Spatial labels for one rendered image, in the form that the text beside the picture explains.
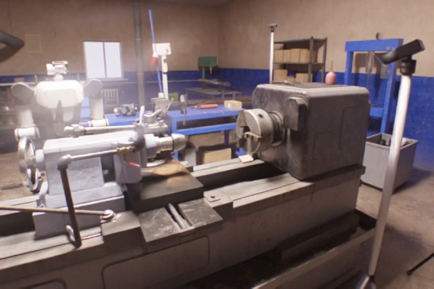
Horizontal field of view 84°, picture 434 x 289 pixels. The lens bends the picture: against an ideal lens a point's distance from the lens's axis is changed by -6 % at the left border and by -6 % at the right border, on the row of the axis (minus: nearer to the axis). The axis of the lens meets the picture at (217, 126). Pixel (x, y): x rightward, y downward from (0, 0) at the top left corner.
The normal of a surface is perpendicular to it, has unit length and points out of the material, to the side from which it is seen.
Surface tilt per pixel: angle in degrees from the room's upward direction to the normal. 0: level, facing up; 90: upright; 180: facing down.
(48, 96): 90
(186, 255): 90
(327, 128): 90
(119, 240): 90
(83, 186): 66
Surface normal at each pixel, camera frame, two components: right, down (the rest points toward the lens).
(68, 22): 0.46, 0.21
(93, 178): 0.43, -0.17
